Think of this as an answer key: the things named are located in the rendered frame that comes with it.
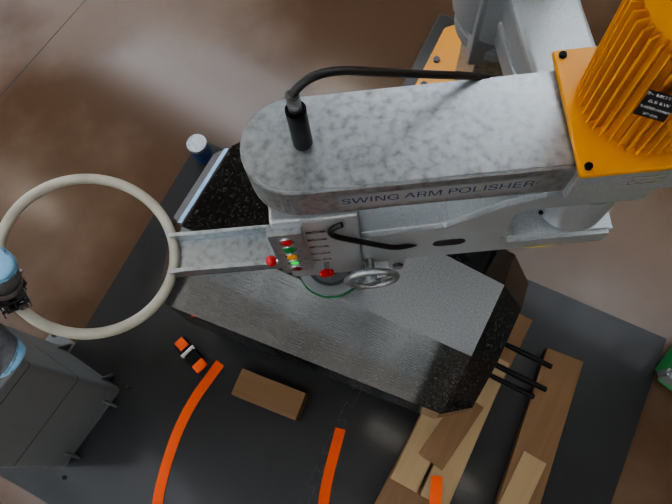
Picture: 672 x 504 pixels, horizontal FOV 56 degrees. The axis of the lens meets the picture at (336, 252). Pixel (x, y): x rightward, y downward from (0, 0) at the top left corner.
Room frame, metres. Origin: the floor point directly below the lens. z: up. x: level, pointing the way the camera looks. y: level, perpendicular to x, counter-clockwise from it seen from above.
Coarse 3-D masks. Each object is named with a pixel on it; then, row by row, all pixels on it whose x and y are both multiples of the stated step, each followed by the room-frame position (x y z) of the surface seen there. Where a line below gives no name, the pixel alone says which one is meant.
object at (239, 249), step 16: (192, 240) 0.71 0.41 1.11; (208, 240) 0.70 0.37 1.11; (224, 240) 0.69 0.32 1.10; (240, 240) 0.68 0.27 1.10; (256, 240) 0.67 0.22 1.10; (192, 256) 0.66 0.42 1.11; (208, 256) 0.65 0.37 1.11; (224, 256) 0.64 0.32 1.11; (240, 256) 0.63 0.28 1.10; (256, 256) 0.62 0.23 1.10; (176, 272) 0.61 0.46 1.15; (192, 272) 0.60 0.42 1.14; (208, 272) 0.60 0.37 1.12; (224, 272) 0.59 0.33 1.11
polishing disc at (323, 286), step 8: (344, 272) 0.59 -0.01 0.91; (304, 280) 0.58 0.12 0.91; (312, 280) 0.58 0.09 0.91; (320, 280) 0.57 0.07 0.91; (328, 280) 0.57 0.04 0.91; (336, 280) 0.56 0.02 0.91; (352, 280) 0.55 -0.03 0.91; (312, 288) 0.55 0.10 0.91; (320, 288) 0.55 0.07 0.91; (328, 288) 0.54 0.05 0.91; (336, 288) 0.54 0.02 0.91; (344, 288) 0.53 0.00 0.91
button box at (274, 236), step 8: (272, 232) 0.52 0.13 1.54; (280, 232) 0.51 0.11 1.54; (288, 232) 0.51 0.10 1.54; (296, 232) 0.51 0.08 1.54; (272, 240) 0.51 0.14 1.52; (296, 240) 0.50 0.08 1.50; (304, 240) 0.50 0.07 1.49; (272, 248) 0.51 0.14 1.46; (280, 248) 0.51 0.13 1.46; (304, 248) 0.50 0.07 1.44; (280, 256) 0.51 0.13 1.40; (304, 256) 0.50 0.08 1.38; (280, 264) 0.51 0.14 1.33; (288, 264) 0.51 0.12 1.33; (304, 264) 0.50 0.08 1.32; (312, 264) 0.51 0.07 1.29; (288, 272) 0.51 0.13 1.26
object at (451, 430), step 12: (480, 408) 0.13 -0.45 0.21; (444, 420) 0.11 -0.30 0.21; (456, 420) 0.10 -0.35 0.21; (468, 420) 0.09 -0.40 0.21; (444, 432) 0.06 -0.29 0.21; (456, 432) 0.05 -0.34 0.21; (432, 444) 0.03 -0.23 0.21; (444, 444) 0.02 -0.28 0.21; (456, 444) 0.01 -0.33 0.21; (432, 456) -0.02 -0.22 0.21; (444, 456) -0.03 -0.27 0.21
